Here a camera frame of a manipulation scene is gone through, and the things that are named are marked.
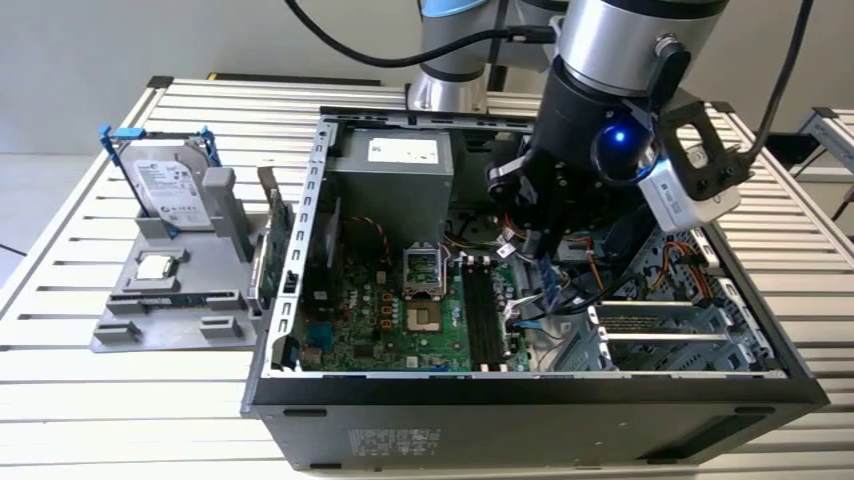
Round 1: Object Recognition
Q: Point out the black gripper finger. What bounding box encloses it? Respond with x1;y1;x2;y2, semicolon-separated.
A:
486;152;576;261
554;173;660;261

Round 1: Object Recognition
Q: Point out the black RAM slot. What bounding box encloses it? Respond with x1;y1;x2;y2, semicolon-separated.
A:
478;256;512;372
462;256;494;372

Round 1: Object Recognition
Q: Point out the perforated metal disk bay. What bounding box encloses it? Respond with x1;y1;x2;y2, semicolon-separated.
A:
586;298;787;374

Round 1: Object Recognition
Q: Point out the grey power supply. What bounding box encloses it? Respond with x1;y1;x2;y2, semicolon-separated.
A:
330;127;457;241

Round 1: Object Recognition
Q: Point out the metal socket cover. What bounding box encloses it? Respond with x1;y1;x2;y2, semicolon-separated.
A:
402;241;448;297

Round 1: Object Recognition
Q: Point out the CPU socket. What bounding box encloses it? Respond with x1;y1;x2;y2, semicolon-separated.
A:
404;294;449;335

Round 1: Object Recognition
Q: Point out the black case fan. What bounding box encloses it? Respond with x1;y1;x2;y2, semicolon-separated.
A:
312;195;346;274

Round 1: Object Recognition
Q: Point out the green motherboard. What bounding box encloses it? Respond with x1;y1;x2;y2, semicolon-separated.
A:
299;219;536;374

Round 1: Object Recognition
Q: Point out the metal slat side table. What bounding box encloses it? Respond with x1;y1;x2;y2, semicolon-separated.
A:
791;106;854;221

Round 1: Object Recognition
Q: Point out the green graphics card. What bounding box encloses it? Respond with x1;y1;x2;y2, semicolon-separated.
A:
245;166;297;314

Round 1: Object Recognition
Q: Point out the black PC case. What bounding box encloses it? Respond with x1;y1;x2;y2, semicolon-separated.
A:
239;104;833;472

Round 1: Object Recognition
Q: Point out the silver hard disk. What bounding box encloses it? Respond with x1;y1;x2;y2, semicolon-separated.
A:
118;142;219;232

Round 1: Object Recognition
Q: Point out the grey parts rack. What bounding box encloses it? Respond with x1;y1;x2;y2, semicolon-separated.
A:
90;167;295;354

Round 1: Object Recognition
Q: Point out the silver CPU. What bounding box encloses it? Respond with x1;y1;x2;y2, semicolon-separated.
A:
135;254;179;280

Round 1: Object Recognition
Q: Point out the blue disk carrier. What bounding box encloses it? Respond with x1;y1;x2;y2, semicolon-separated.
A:
98;124;223;239

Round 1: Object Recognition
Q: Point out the thin orange wire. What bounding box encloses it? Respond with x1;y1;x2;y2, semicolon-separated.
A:
586;249;606;291

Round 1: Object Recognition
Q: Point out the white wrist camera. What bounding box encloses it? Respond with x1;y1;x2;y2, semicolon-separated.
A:
636;158;744;232

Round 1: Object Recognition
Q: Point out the black wire bundle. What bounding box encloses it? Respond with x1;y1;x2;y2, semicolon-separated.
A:
520;269;646;321

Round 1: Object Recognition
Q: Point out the black camera bracket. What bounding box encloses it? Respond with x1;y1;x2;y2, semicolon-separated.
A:
657;98;757;202

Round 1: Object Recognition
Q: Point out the flat orange data wire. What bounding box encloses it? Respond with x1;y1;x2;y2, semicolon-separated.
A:
657;241;714;307

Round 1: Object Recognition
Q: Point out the twisted red black wire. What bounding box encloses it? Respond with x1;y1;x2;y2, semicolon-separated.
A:
341;216;396;266

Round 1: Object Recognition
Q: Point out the thin black cable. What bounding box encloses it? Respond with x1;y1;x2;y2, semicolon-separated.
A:
751;0;816;157

